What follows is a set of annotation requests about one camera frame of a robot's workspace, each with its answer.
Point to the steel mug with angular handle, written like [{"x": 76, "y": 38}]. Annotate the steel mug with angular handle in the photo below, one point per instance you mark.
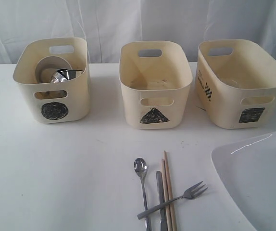
[{"x": 63, "y": 75}]

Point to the cream bin with circle mark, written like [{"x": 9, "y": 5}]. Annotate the cream bin with circle mark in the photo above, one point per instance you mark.
[{"x": 45, "y": 109}]

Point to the white backdrop curtain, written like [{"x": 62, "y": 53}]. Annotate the white backdrop curtain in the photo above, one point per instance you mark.
[{"x": 107, "y": 25}]

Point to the cream bin with triangle mark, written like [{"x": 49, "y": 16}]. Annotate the cream bin with triangle mark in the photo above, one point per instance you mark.
[{"x": 155, "y": 79}]

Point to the steel spoon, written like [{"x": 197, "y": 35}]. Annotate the steel spoon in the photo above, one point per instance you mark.
[{"x": 140, "y": 168}]

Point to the steel knife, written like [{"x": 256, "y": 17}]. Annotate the steel knife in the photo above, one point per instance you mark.
[{"x": 163, "y": 220}]

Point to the right wooden chopstick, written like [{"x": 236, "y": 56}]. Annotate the right wooden chopstick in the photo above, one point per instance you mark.
[{"x": 172, "y": 214}]

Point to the steel fork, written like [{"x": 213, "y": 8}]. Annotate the steel fork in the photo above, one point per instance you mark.
[{"x": 191, "y": 193}]

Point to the cream bin with square mark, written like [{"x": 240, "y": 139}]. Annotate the cream bin with square mark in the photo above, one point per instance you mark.
[{"x": 236, "y": 83}]

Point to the large white square plate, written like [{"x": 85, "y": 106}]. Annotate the large white square plate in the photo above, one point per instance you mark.
[{"x": 247, "y": 170}]

